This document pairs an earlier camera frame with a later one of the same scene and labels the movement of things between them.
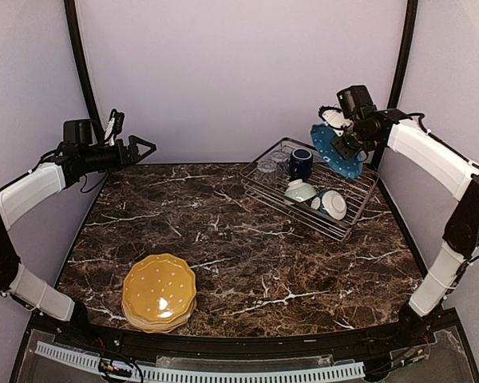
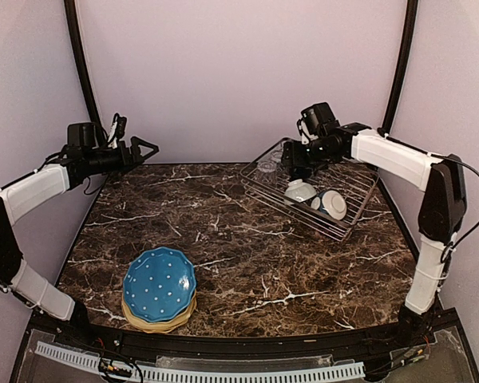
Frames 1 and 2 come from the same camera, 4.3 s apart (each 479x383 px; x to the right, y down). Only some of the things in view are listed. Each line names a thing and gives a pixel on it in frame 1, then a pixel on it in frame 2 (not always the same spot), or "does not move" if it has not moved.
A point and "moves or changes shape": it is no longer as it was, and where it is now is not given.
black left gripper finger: (132, 147) does not move
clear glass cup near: (266, 172) does not move
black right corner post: (397, 83) does not move
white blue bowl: (332, 203) does not move
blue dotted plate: (322, 135) moves or changes shape
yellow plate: (158, 288) to (168, 325)
